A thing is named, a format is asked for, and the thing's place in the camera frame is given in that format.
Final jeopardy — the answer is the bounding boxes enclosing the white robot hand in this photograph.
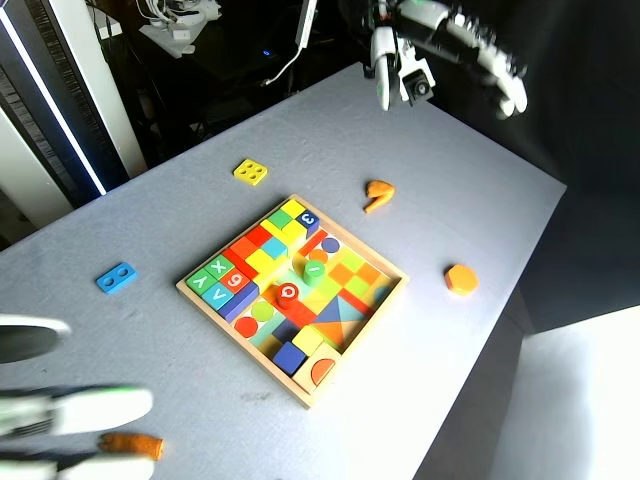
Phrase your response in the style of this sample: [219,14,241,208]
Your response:
[0,314,156,480]
[372,0,529,121]

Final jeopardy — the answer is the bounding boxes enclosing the red cylinder block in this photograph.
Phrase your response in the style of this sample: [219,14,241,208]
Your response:
[274,281,302,310]

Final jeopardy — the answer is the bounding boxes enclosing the green cylinder block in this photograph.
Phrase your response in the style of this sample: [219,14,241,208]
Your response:
[301,259,327,287]

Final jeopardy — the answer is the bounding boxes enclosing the blue two-hole block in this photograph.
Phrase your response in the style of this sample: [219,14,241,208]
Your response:
[96,262,138,295]

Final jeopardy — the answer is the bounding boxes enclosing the yellow cube block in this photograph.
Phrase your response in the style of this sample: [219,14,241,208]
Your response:
[291,325,325,356]

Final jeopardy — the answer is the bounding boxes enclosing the orange hexagon block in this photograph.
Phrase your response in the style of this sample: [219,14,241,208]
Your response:
[443,263,480,297]

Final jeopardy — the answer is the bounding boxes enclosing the yellow four-hole block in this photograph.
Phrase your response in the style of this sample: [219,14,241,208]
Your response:
[232,158,269,187]

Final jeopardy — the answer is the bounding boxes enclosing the orange toy carrot piece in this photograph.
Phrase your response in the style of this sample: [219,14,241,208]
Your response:
[98,432,165,462]

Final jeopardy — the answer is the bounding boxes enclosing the grey table cloth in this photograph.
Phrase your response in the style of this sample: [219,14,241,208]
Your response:
[0,62,567,480]

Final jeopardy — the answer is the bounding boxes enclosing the toy fried chicken drumstick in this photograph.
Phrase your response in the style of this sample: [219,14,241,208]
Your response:
[363,179,396,215]

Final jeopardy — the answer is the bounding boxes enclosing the wooden puzzle tray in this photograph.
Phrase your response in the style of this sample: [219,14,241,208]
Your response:
[175,193,410,410]

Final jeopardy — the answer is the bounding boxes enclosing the white plastic device parts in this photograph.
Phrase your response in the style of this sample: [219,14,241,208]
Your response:
[137,0,222,59]

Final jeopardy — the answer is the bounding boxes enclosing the white black light pillar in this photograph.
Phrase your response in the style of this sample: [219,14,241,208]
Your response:
[0,0,147,211]

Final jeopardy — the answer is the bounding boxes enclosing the white cable adapter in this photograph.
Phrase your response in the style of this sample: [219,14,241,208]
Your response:
[259,0,319,87]

